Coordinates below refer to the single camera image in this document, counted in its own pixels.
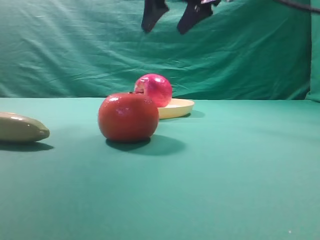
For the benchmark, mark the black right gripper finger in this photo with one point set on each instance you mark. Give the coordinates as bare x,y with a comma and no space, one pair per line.
153,11

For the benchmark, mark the orange tangerine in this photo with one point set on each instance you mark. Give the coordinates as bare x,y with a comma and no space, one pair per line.
127,117

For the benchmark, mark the yellow plate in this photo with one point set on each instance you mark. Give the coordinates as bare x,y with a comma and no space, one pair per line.
176,108

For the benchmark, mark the pale yellow banana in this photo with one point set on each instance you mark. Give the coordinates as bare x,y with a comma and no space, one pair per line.
21,129

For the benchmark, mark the red apple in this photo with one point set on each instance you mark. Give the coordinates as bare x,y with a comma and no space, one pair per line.
156,87

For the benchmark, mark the green table cloth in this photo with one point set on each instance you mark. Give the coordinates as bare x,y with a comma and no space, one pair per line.
231,170

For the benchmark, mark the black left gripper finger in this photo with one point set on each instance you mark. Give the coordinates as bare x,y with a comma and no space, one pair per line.
195,12

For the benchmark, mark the green backdrop cloth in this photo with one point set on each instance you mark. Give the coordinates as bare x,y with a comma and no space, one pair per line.
247,50

